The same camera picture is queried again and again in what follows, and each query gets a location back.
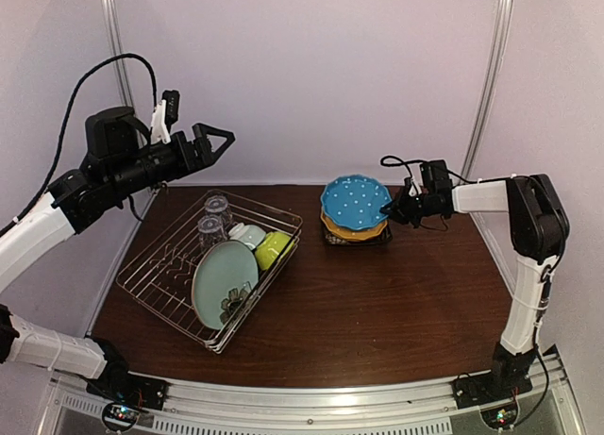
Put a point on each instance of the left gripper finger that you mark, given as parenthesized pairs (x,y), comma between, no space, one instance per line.
(211,155)
(204,132)

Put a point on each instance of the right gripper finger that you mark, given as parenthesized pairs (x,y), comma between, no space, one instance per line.
(401,198)
(391,212)

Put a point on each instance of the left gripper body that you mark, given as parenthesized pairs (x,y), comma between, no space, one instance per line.
(183,161)

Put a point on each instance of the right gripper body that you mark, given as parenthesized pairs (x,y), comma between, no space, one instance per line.
(415,209)

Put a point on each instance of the black floral square plate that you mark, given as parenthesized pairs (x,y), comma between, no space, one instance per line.
(384,237)

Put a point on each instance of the blue dotted scalloped plate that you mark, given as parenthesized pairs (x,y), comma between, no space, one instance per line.
(355,202)

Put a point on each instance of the yellow dotted scalloped plate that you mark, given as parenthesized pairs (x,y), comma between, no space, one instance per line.
(354,236)

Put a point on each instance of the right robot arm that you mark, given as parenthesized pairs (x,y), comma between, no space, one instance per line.
(538,227)

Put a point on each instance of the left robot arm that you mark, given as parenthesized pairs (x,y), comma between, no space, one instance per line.
(124,156)

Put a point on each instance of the clear glass cup far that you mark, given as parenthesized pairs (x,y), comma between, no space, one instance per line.
(218,205)

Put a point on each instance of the clear glass cup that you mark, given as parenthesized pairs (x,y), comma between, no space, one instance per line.
(218,205)
(211,231)

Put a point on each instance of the clear glass cup near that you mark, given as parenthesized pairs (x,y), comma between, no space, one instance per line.
(211,231)

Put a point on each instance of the pale striped bowl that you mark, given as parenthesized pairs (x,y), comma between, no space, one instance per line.
(250,235)

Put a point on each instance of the lime green bowl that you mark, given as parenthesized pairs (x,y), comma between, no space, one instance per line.
(271,247)

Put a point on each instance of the light teal floral plate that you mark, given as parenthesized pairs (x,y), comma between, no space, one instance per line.
(227,273)

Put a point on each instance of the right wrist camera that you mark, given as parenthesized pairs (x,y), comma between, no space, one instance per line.
(412,188)

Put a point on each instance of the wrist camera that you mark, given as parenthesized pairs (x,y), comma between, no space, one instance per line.
(412,188)
(165,115)

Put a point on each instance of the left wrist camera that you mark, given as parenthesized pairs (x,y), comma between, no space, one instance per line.
(165,115)

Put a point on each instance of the wire dish rack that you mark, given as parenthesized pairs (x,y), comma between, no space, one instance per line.
(160,278)

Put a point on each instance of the left aluminium frame post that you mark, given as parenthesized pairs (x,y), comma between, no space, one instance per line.
(111,19)

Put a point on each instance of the aluminium frame post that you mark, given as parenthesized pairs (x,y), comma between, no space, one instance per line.
(500,37)
(111,19)

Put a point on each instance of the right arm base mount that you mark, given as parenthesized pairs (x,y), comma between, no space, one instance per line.
(481,389)

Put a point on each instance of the aluminium front rail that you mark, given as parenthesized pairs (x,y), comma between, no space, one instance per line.
(423,407)

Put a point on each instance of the right aluminium frame post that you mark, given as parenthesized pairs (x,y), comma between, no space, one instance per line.
(500,37)

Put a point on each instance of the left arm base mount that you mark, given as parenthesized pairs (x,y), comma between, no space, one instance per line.
(137,392)

